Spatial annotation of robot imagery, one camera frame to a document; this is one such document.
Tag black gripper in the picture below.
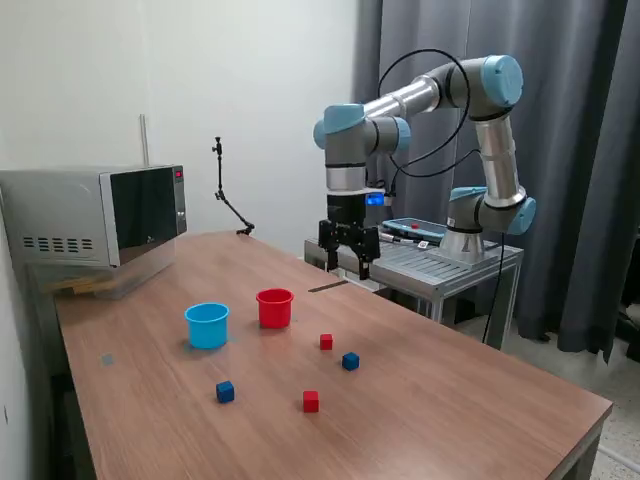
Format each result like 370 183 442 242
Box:
318 192 382 282

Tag grey metal side table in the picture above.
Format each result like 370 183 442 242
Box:
303 230 525 351

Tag blue teach pendant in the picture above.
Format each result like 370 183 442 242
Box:
382 217 447 241

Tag red plastic cup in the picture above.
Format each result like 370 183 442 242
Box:
255 288 295 330

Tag blue plastic cup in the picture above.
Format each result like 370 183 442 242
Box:
183 302 231 350

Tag grey curtain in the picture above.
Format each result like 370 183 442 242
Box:
345 0 640 364

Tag wooden blocks stack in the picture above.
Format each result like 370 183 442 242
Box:
49 277 119 297

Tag silver microwave oven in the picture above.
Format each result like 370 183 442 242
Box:
0 164 189 269

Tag black pendant cable with connector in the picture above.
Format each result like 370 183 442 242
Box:
378 230 419 245

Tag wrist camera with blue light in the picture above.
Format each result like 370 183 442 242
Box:
363 187 396 209

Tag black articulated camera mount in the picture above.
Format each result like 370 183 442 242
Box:
209 135 257 237

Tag black power cable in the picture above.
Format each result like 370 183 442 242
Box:
479 233 505 344

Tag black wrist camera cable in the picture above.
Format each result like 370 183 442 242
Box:
377 47 484 209

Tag white wall pipe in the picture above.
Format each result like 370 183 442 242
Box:
139 113 151 167

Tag white floor cable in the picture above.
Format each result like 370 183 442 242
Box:
599 443 640 469

